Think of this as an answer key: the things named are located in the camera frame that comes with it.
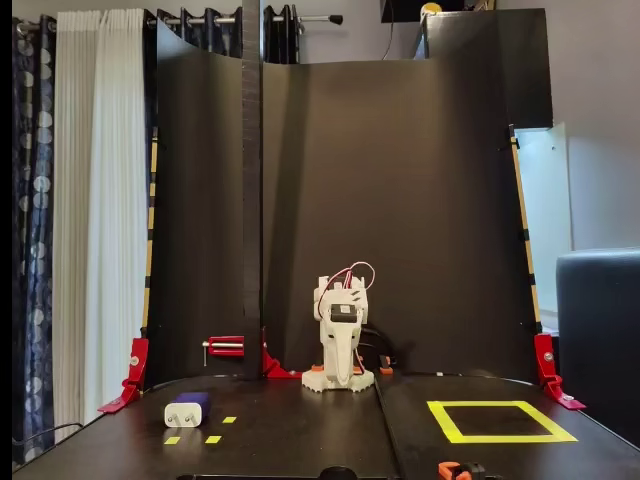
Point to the red post bracket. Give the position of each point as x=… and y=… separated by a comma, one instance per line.
x=272, y=367

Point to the yellow ball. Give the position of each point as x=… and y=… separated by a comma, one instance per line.
x=431, y=9

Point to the small orange clamp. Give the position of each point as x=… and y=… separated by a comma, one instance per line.
x=316, y=369
x=385, y=371
x=358, y=370

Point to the red screw clamp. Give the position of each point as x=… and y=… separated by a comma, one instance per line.
x=227, y=349

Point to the yellow black striped stick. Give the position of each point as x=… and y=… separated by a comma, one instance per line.
x=150, y=220
x=521, y=200

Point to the orange black spring clamp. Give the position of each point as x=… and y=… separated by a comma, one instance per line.
x=450, y=471

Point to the black curved backdrop sheet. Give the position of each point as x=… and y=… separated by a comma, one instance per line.
x=400, y=200

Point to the white pleated curtain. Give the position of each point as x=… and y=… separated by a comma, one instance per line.
x=100, y=200

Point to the yellow tape square outline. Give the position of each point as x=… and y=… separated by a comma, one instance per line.
x=500, y=439

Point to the white cabinet door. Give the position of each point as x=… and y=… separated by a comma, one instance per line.
x=545, y=200

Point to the dark blue patterned curtain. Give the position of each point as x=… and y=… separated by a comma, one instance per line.
x=32, y=200

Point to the red table clamp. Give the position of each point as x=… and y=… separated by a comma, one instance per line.
x=545, y=360
x=137, y=360

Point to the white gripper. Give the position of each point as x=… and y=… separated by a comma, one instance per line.
x=339, y=340

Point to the dark grommet curtain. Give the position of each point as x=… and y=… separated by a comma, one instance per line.
x=277, y=45

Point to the silver curtain rod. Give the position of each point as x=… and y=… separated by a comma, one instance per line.
x=315, y=19

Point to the blue and white charger block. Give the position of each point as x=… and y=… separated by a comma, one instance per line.
x=185, y=415

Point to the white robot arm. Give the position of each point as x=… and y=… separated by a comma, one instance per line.
x=320, y=382

